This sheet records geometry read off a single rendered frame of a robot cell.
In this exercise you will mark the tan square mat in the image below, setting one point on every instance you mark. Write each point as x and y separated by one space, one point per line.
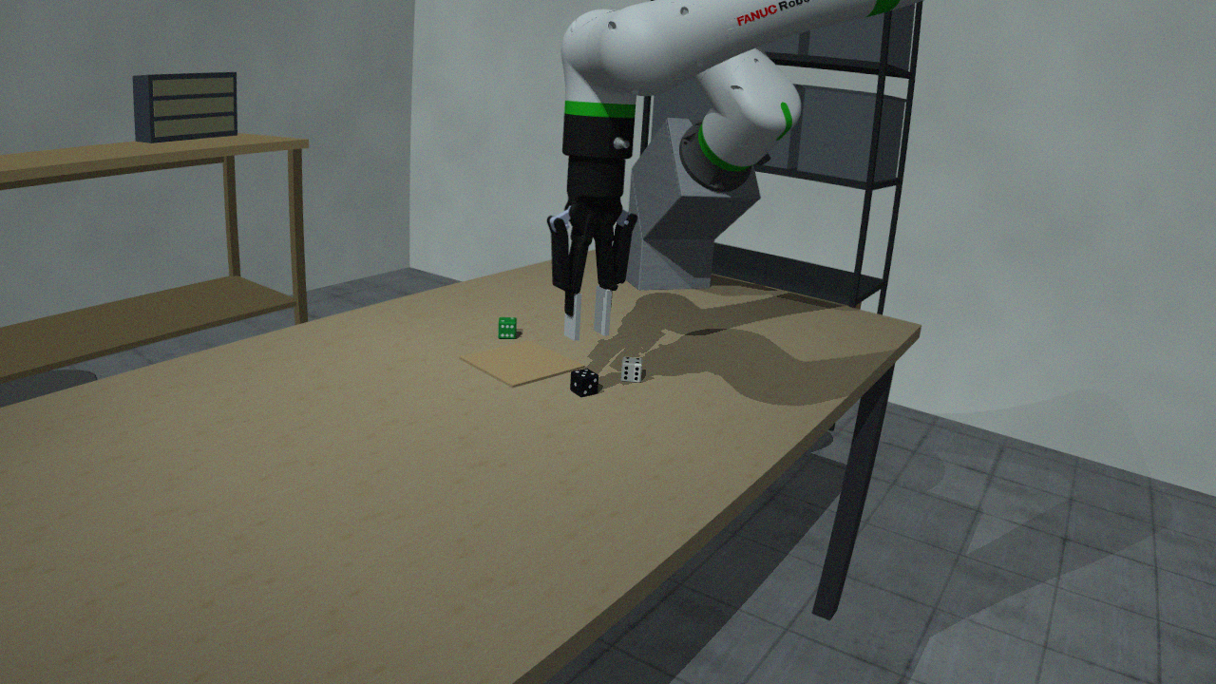
521 363

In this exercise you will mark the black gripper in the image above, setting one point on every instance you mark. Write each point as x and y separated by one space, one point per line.
594 189

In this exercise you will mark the green die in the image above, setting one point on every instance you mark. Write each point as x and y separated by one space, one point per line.
507 327

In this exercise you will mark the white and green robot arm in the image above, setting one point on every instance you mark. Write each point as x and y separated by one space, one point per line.
657 45

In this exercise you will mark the white die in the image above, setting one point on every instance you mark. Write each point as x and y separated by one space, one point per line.
631 369

